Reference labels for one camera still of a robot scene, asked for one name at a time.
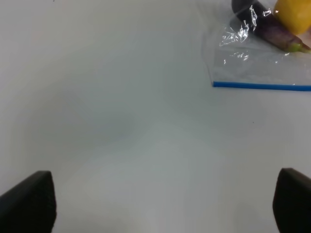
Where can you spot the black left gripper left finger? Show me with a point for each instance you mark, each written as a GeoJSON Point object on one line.
{"type": "Point", "coordinates": [30, 206]}

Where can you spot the yellow pear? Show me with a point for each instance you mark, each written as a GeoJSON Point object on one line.
{"type": "Point", "coordinates": [295, 15]}

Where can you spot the purple eggplant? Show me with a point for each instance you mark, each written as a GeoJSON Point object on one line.
{"type": "Point", "coordinates": [262, 23]}

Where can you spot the clear blue-zip plastic bag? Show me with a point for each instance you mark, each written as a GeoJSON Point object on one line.
{"type": "Point", "coordinates": [236, 58]}

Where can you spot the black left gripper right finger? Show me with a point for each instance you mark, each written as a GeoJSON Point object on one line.
{"type": "Point", "coordinates": [292, 202]}

